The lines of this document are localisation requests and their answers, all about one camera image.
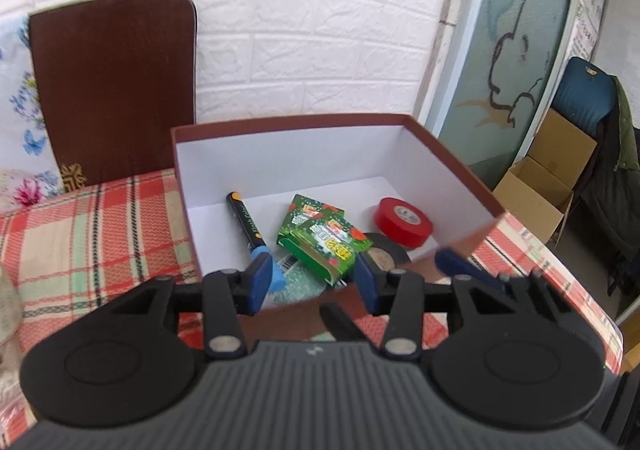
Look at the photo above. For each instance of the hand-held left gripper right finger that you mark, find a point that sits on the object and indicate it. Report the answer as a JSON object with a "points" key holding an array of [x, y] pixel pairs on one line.
{"points": [[367, 282]]}

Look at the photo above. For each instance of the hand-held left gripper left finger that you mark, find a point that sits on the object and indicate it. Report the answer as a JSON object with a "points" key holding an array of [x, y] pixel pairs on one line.
{"points": [[260, 282]]}

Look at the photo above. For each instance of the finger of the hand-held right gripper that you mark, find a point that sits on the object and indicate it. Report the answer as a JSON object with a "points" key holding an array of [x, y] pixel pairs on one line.
{"points": [[337, 322], [452, 261]]}

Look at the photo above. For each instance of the black tape roll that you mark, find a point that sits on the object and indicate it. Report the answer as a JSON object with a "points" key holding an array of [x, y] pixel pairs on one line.
{"points": [[387, 255]]}

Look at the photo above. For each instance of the clear barcode packet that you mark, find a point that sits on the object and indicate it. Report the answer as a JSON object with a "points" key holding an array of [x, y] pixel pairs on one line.
{"points": [[300, 282]]}

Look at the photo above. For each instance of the green printed small box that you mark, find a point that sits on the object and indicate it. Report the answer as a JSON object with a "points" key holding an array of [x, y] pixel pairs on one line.
{"points": [[330, 245], [305, 217]]}

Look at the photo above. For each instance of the black orange marker pen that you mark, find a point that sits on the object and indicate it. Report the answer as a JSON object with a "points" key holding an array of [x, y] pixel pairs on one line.
{"points": [[245, 222]]}

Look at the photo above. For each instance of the red tape roll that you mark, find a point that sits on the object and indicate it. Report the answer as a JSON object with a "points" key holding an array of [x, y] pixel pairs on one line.
{"points": [[402, 222]]}

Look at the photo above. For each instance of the brown cardboard box white inside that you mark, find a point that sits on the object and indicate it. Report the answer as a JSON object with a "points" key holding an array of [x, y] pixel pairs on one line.
{"points": [[300, 160]]}

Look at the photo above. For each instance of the open tan cardboard box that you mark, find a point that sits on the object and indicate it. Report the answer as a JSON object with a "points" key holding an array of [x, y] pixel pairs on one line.
{"points": [[540, 195]]}

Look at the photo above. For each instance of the red plaid blanket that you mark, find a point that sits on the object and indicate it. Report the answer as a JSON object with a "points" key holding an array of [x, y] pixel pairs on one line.
{"points": [[100, 240]]}

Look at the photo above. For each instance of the dark green jacket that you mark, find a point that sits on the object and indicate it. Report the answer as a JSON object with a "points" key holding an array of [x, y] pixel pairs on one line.
{"points": [[615, 190]]}

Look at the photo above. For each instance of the blue chair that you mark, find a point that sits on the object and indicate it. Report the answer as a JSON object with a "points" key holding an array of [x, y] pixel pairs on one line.
{"points": [[580, 90]]}

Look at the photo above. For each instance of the glass partition with drawing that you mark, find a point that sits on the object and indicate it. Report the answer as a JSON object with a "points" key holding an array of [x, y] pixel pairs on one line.
{"points": [[515, 30]]}

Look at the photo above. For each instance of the brown wooden headboard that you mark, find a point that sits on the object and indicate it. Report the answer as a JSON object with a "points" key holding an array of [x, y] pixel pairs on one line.
{"points": [[110, 90]]}

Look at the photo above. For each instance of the white floral cloth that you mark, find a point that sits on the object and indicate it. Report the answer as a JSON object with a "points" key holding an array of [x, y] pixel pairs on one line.
{"points": [[20, 120]]}

